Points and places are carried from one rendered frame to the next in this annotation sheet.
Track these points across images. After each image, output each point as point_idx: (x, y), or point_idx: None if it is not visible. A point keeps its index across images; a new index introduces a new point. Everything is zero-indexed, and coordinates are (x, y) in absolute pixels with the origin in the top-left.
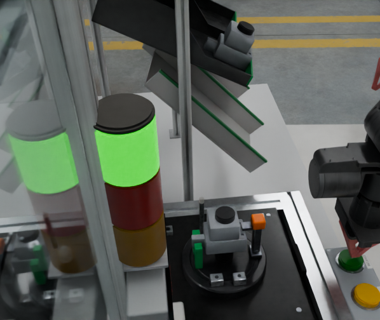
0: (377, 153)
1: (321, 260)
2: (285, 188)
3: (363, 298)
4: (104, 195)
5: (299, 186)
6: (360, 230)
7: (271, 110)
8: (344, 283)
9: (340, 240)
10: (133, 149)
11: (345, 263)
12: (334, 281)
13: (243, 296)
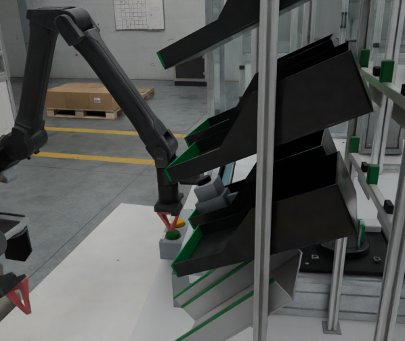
0: (172, 158)
1: (187, 238)
2: (158, 337)
3: (181, 219)
4: None
5: (144, 337)
6: (179, 195)
7: None
8: (183, 229)
9: (147, 291)
10: None
11: (178, 231)
12: (188, 230)
13: None
